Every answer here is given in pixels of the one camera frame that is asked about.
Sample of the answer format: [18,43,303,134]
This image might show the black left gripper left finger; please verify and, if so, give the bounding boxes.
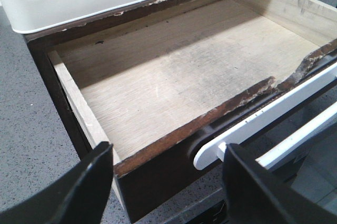
[1,142,113,223]

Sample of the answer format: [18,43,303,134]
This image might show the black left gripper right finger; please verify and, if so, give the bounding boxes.
[223,143,336,223]

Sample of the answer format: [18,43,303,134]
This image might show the dark wooden drawer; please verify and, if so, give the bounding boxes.
[48,0,336,222]

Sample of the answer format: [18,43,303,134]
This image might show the dark wooden drawer cabinet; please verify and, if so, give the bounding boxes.
[23,0,294,156]

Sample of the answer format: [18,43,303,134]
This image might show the white oven handle bar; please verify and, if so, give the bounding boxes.
[193,63,336,170]

